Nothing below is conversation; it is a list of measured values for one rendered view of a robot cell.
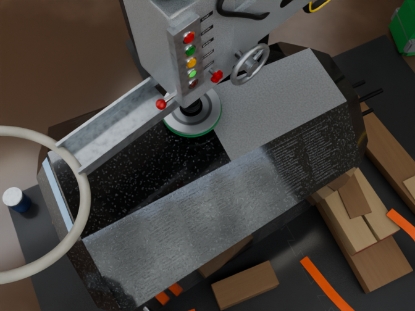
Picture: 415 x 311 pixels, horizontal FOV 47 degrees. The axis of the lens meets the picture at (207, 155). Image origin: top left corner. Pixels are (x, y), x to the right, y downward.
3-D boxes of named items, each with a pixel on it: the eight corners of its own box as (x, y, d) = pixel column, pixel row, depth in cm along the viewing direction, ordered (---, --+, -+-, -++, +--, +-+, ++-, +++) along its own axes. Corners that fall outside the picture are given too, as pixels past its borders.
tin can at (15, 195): (34, 205, 254) (25, 197, 242) (18, 216, 251) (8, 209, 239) (25, 191, 257) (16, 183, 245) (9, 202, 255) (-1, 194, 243)
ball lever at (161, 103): (173, 91, 141) (173, 86, 138) (181, 98, 140) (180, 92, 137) (154, 106, 139) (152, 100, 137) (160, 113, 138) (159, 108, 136)
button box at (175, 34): (198, 76, 135) (192, 9, 108) (204, 82, 134) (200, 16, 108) (176, 92, 133) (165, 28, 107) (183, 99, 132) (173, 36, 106)
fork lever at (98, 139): (222, 22, 163) (222, 12, 158) (260, 58, 157) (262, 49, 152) (52, 142, 145) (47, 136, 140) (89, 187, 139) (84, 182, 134)
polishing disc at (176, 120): (153, 125, 169) (152, 123, 168) (173, 76, 177) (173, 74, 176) (210, 141, 166) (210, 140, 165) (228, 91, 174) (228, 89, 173)
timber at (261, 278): (220, 311, 230) (220, 308, 219) (211, 287, 235) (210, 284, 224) (276, 287, 234) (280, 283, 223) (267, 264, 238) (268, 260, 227)
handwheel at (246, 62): (247, 47, 151) (250, 16, 137) (269, 67, 147) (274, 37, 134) (212, 74, 147) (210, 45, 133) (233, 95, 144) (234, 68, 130)
